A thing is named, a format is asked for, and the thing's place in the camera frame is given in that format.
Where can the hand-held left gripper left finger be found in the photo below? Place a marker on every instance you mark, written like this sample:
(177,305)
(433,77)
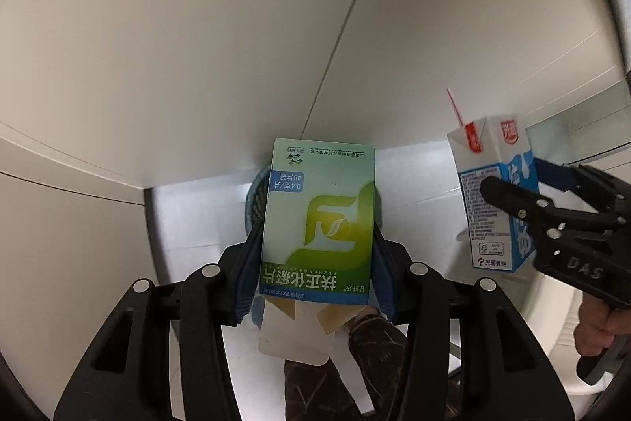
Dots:
(249,273)

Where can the green and white medicine box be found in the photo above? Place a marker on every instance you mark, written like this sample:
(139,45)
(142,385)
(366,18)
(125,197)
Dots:
(318,223)

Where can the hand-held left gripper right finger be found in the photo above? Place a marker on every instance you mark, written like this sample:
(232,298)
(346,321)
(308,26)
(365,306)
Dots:
(384,283)

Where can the person's right hand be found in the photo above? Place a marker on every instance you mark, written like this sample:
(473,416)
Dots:
(594,325)

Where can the person's right leg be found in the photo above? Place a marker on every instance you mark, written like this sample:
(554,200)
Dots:
(379,342)

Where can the person's left leg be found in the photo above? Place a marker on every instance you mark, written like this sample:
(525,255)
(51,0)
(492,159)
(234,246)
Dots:
(315,394)

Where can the red striped straw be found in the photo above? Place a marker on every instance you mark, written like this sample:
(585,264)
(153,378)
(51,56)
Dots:
(456,108)

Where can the person's leg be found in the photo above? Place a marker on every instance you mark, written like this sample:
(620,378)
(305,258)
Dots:
(315,394)
(379,342)

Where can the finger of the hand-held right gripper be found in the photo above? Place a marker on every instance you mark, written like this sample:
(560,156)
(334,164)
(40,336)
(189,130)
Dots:
(522,206)
(554,174)

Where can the blue and white milk carton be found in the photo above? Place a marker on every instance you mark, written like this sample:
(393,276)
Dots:
(493,154)

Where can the black mesh trash basket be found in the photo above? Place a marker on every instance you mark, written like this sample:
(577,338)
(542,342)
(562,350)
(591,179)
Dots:
(252,209)

